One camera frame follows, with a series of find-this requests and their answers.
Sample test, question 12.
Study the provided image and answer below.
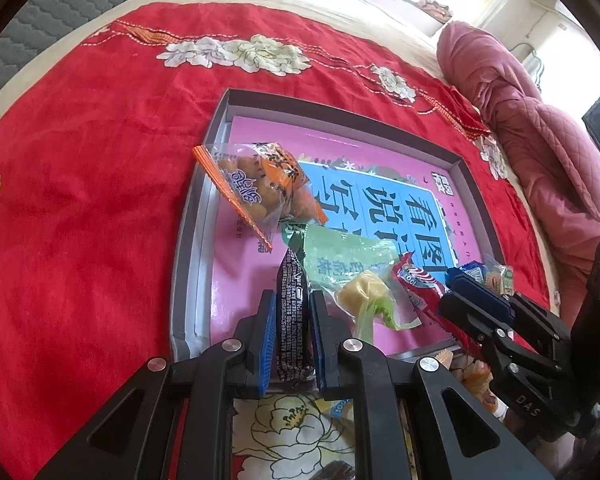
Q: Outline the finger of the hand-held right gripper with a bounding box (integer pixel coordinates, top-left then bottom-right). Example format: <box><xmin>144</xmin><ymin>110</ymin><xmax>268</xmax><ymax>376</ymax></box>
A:
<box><xmin>437</xmin><ymin>294</ymin><xmax>513</xmax><ymax>356</ymax></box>
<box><xmin>450</xmin><ymin>271</ymin><xmax>573</xmax><ymax>361</ymax></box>

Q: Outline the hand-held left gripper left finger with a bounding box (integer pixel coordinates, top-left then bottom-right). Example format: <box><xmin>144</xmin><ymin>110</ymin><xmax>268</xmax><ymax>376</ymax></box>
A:
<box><xmin>32</xmin><ymin>290</ymin><xmax>277</xmax><ymax>480</ymax></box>

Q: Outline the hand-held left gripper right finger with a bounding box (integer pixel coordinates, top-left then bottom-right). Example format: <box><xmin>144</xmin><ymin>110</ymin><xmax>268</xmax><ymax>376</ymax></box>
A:
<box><xmin>308</xmin><ymin>291</ymin><xmax>556</xmax><ymax>480</ymax></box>

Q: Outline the blue snack packet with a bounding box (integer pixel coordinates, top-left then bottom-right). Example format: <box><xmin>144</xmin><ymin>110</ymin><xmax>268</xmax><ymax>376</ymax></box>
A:
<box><xmin>445</xmin><ymin>260</ymin><xmax>487</xmax><ymax>286</ymax></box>

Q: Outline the black snack packet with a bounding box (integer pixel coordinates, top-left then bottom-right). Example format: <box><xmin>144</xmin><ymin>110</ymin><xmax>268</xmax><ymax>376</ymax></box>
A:
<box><xmin>275</xmin><ymin>247</ymin><xmax>316</xmax><ymax>388</ymax></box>

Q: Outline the red snack packet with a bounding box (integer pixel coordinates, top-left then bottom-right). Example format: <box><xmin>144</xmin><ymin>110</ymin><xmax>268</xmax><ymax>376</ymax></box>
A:
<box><xmin>390</xmin><ymin>252</ymin><xmax>487</xmax><ymax>357</ymax></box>

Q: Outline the green clear snack packet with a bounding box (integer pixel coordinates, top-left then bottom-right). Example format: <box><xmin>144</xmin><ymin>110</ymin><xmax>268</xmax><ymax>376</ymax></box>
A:
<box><xmin>281</xmin><ymin>221</ymin><xmax>424</xmax><ymax>347</ymax></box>

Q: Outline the grey shallow cardboard box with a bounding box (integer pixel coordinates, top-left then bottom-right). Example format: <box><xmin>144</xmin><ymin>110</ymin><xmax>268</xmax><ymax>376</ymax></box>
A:
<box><xmin>170</xmin><ymin>88</ymin><xmax>508</xmax><ymax>367</ymax></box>

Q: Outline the orange clear snack packet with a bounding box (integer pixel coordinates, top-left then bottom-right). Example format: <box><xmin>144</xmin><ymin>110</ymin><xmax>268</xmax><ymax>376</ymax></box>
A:
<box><xmin>192</xmin><ymin>141</ymin><xmax>329</xmax><ymax>252</ymax></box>

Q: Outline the small white green packet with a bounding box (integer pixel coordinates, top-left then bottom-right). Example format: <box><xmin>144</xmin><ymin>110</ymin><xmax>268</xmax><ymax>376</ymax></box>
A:
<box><xmin>480</xmin><ymin>255</ymin><xmax>516</xmax><ymax>297</ymax></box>

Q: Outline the yellow orange snack packet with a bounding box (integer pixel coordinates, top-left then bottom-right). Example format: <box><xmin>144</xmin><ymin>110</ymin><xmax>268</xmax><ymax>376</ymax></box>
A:
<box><xmin>440</xmin><ymin>350</ymin><xmax>507</xmax><ymax>417</ymax></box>

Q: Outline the light blue jelly packet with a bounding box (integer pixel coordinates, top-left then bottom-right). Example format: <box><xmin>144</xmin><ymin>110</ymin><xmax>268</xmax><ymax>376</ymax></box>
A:
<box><xmin>326</xmin><ymin>399</ymin><xmax>357</xmax><ymax>419</ymax></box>

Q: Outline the pink quilted duvet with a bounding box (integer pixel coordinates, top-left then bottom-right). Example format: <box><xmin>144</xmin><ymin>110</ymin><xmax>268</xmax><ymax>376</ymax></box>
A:
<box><xmin>436</xmin><ymin>21</ymin><xmax>600</xmax><ymax>328</ymax></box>

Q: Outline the pink and blue book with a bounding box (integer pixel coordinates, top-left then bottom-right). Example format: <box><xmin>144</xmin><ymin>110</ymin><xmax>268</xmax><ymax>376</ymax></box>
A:
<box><xmin>207</xmin><ymin>115</ymin><xmax>468</xmax><ymax>358</ymax></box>

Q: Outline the red floral blanket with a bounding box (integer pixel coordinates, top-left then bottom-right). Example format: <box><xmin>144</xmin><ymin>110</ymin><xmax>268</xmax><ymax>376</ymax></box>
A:
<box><xmin>0</xmin><ymin>2</ymin><xmax>551</xmax><ymax>480</ymax></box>

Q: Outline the orange patterned cloth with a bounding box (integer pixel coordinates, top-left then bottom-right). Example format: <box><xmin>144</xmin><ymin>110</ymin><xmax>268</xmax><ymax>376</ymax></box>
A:
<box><xmin>417</xmin><ymin>0</ymin><xmax>453</xmax><ymax>23</ymax></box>

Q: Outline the grey quilted headboard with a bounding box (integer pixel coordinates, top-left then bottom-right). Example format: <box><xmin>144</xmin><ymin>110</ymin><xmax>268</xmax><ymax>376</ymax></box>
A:
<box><xmin>0</xmin><ymin>0</ymin><xmax>183</xmax><ymax>106</ymax></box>

